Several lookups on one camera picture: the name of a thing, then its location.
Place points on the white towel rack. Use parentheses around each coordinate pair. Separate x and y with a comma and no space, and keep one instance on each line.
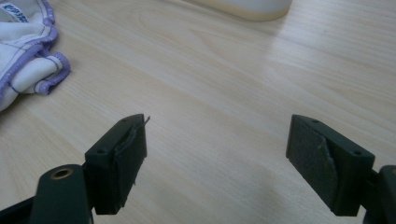
(249,7)

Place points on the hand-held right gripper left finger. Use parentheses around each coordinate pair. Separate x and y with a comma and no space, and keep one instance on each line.
(124,161)

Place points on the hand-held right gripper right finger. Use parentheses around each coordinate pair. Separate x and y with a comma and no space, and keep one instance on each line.
(323,161)

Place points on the white towel with purple grid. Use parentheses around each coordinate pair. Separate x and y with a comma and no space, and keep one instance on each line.
(28,40)

